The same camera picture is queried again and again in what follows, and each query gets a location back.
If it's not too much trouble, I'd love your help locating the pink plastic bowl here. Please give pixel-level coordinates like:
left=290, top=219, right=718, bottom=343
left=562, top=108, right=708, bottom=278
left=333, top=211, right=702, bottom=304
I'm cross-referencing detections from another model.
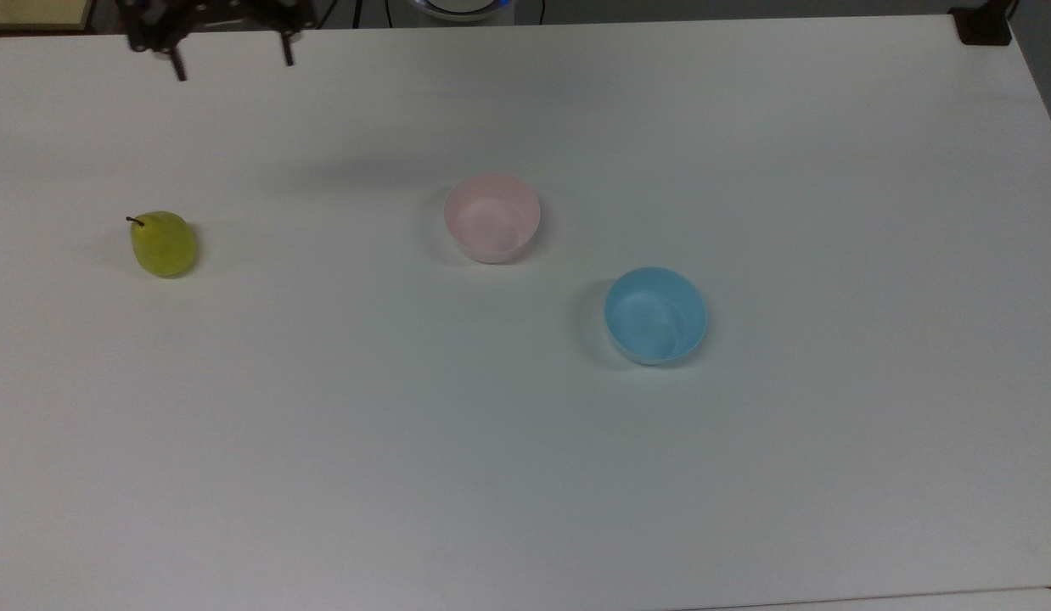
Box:
left=443, top=172, right=542, bottom=265

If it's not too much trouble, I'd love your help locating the blue plastic bowl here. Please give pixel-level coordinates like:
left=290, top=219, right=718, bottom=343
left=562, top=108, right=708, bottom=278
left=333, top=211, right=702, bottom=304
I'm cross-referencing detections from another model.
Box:
left=604, top=266, right=709, bottom=367

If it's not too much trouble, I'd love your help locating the black cable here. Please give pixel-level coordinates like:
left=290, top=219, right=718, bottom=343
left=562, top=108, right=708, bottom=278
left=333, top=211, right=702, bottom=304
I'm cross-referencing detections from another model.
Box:
left=320, top=0, right=367, bottom=31

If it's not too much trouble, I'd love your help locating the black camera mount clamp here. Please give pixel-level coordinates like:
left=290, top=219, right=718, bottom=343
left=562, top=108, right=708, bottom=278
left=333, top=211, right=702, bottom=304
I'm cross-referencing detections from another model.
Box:
left=948, top=0, right=1017, bottom=47

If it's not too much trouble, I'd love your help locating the green pear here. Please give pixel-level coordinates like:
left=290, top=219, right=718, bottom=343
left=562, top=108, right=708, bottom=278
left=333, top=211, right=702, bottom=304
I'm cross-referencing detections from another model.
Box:
left=126, top=211, right=198, bottom=279

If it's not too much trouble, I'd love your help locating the yellowish wooden board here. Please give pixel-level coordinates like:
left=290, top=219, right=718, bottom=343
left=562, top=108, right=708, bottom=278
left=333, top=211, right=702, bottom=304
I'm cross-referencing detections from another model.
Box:
left=0, top=0, right=98, bottom=34

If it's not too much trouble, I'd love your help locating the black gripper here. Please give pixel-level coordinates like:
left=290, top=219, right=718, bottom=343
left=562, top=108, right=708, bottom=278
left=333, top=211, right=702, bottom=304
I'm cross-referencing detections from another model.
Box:
left=116, top=0, right=318, bottom=83

